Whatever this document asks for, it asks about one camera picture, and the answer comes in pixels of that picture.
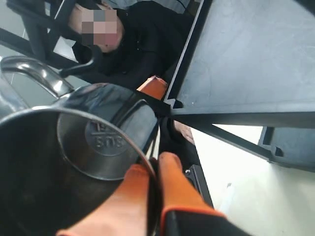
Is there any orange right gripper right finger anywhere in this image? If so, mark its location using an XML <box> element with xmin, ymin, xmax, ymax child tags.
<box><xmin>137</xmin><ymin>75</ymin><xmax>227</xmax><ymax>236</ymax></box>

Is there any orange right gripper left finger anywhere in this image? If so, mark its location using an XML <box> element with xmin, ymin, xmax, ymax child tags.
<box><xmin>56</xmin><ymin>164</ymin><xmax>157</xmax><ymax>236</ymax></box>

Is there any shiny stainless steel mug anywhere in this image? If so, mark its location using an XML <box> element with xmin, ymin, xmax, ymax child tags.
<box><xmin>0</xmin><ymin>56</ymin><xmax>159</xmax><ymax>236</ymax></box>

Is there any black two-tier rack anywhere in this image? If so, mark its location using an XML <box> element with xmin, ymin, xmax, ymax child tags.
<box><xmin>0</xmin><ymin>0</ymin><xmax>315</xmax><ymax>173</ymax></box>

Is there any person in black clothes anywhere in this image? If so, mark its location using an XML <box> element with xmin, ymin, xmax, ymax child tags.
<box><xmin>68</xmin><ymin>0</ymin><xmax>194</xmax><ymax>89</ymax></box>

